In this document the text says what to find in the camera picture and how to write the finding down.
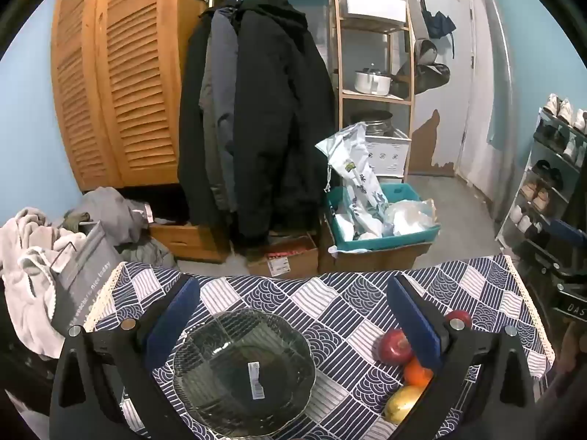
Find dark hanging bags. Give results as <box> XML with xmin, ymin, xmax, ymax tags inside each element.
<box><xmin>397</xmin><ymin>39</ymin><xmax>452</xmax><ymax>95</ymax></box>

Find white door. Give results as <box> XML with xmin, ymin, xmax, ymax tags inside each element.
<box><xmin>454</xmin><ymin>0</ymin><xmax>491</xmax><ymax>188</ymax></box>

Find orange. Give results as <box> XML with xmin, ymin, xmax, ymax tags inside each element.
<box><xmin>404</xmin><ymin>356</ymin><xmax>434</xmax><ymax>386</ymax></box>

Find blue white patterned tablecloth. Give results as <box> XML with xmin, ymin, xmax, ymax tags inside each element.
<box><xmin>85</xmin><ymin>254</ymin><xmax>555</xmax><ymax>440</ymax></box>

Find grey coat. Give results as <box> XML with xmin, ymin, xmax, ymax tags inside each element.
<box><xmin>199</xmin><ymin>7</ymin><xmax>239</xmax><ymax>214</ymax></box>

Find grey clothing pile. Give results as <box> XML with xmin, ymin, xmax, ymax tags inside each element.
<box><xmin>62</xmin><ymin>186</ymin><xmax>154</xmax><ymax>246</ymax></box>

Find beige clothing pile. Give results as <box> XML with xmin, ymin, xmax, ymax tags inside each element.
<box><xmin>0</xmin><ymin>208</ymin><xmax>88</xmax><ymax>358</ymax></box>

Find wooden shelf rack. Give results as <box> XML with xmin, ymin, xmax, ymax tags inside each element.
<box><xmin>330</xmin><ymin>0</ymin><xmax>416</xmax><ymax>184</ymax></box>

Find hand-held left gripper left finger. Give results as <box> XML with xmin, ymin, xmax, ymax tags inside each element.
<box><xmin>48</xmin><ymin>275</ymin><xmax>203</xmax><ymax>440</ymax></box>

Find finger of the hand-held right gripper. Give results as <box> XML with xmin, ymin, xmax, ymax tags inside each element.
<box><xmin>516</xmin><ymin>238</ymin><xmax>587</xmax><ymax>285</ymax></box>
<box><xmin>549</xmin><ymin>220</ymin><xmax>587</xmax><ymax>251</ymax></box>

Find large cardboard box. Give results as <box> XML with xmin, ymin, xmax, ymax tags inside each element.
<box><xmin>318</xmin><ymin>220</ymin><xmax>432</xmax><ymax>273</ymax></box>

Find large red apple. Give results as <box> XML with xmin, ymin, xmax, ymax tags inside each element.
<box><xmin>378</xmin><ymin>329</ymin><xmax>415</xmax><ymax>365</ymax></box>

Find white patterned box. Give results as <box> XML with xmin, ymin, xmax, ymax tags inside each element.
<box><xmin>364</xmin><ymin>128</ymin><xmax>412</xmax><ymax>179</ymax></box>

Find dark metal pot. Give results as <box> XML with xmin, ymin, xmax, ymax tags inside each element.
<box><xmin>351</xmin><ymin>109</ymin><xmax>394</xmax><ymax>136</ymax></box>

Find grey shoe rack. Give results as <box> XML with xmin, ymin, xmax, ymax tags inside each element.
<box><xmin>495</xmin><ymin>105</ymin><xmax>587</xmax><ymax>257</ymax></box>

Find silver duct pipe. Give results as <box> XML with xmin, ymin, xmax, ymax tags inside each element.
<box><xmin>477</xmin><ymin>0</ymin><xmax>514</xmax><ymax>147</ymax></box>

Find small labelled cardboard box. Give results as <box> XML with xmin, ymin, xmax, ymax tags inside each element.
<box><xmin>247</xmin><ymin>234</ymin><xmax>319</xmax><ymax>278</ymax></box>

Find group of shoes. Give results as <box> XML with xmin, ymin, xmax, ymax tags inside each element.
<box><xmin>509</xmin><ymin>93</ymin><xmax>587</xmax><ymax>243</ymax></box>

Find wooden louvred wardrobe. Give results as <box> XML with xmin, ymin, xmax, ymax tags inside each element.
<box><xmin>50</xmin><ymin>0</ymin><xmax>209</xmax><ymax>191</ymax></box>

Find teal plastic basket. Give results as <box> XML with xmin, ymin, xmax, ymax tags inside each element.
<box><xmin>327</xmin><ymin>182</ymin><xmax>441</xmax><ymax>254</ymax></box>

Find white cooking pot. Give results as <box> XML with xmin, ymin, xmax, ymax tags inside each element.
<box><xmin>353</xmin><ymin>66</ymin><xmax>393</xmax><ymax>97</ymax></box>

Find small red apple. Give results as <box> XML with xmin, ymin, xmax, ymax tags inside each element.
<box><xmin>444</xmin><ymin>310</ymin><xmax>473</xmax><ymax>331</ymax></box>

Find dark blue hanging cloth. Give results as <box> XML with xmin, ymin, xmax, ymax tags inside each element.
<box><xmin>422</xmin><ymin>9</ymin><xmax>457</xmax><ymax>40</ymax></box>

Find white storage box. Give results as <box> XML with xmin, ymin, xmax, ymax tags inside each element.
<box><xmin>342</xmin><ymin>0</ymin><xmax>409</xmax><ymax>23</ymax></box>

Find clear plastic bag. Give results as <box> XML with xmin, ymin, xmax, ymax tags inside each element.
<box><xmin>383</xmin><ymin>199</ymin><xmax>441</xmax><ymax>237</ymax></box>

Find black hooded coat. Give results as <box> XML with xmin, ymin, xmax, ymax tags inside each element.
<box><xmin>231</xmin><ymin>0</ymin><xmax>338</xmax><ymax>250</ymax></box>

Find black jacket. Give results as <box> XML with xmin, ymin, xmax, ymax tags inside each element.
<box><xmin>178</xmin><ymin>14</ymin><xmax>216</xmax><ymax>225</ymax></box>

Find white patterned bag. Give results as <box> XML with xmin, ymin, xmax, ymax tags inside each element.
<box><xmin>316</xmin><ymin>121</ymin><xmax>390</xmax><ymax>241</ymax></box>

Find wooden drawer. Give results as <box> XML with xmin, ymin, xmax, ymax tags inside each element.
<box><xmin>149</xmin><ymin>222</ymin><xmax>225</xmax><ymax>262</ymax></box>

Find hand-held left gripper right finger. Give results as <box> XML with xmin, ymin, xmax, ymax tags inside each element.
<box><xmin>387</xmin><ymin>274</ymin><xmax>537</xmax><ymax>440</ymax></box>

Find clear glass plate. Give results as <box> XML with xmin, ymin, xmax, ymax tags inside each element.
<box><xmin>172</xmin><ymin>308</ymin><xmax>318</xmax><ymax>438</ymax></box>

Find grey tote bag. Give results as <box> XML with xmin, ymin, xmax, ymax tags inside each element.
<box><xmin>48</xmin><ymin>220</ymin><xmax>122</xmax><ymax>335</ymax></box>

